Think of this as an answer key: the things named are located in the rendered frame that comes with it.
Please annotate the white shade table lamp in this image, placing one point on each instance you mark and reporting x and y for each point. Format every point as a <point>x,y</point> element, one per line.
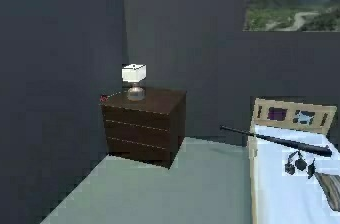
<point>133,73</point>

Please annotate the window with green view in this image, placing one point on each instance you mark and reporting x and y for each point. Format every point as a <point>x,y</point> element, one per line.
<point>298,16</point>

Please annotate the pale wood bed white sheet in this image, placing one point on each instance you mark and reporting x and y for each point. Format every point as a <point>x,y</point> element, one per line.
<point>284,196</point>

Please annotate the small red object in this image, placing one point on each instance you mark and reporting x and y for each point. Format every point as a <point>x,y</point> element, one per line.
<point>103,98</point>

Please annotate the black baseball bat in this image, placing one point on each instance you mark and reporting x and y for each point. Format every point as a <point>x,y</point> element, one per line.
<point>288,143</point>

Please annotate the dark brown chest of drawers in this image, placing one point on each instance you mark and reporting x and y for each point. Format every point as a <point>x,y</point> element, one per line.
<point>144,133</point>

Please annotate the black lumpy object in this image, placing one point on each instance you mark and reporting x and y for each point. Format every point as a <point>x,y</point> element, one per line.
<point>300,164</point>

